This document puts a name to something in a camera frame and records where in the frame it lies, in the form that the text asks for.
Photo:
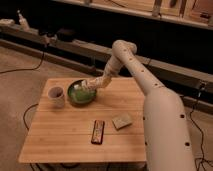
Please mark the white cloth on ledge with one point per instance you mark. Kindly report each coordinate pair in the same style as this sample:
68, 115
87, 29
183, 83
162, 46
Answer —
7, 22

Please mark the beige sponge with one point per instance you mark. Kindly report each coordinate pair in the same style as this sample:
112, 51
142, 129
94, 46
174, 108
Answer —
122, 121

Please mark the white ceramic mug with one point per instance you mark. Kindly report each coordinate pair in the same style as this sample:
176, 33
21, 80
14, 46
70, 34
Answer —
56, 97

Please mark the dark red candy bar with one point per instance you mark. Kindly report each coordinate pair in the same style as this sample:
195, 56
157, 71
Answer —
98, 131

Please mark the white spray bottle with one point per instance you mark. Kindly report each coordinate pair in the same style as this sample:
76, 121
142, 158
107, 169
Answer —
23, 22

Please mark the black round device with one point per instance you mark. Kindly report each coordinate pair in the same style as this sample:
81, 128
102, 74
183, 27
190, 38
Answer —
66, 35

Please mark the wooden table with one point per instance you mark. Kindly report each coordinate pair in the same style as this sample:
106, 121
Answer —
64, 135

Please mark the white plastic bottle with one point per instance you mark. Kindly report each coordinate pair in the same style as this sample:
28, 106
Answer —
81, 87

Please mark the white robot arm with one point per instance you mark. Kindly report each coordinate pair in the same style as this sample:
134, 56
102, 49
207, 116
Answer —
168, 144

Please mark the green ceramic bowl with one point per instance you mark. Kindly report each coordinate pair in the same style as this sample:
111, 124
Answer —
78, 96

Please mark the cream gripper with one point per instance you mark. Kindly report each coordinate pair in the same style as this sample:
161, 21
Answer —
99, 82

